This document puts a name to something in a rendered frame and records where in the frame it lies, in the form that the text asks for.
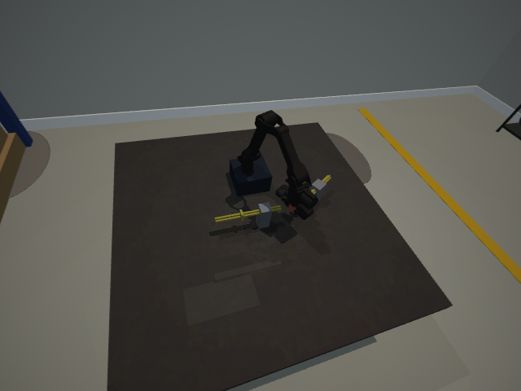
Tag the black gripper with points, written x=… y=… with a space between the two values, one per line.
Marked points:
x=300 y=210

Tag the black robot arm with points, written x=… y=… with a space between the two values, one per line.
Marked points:
x=296 y=171

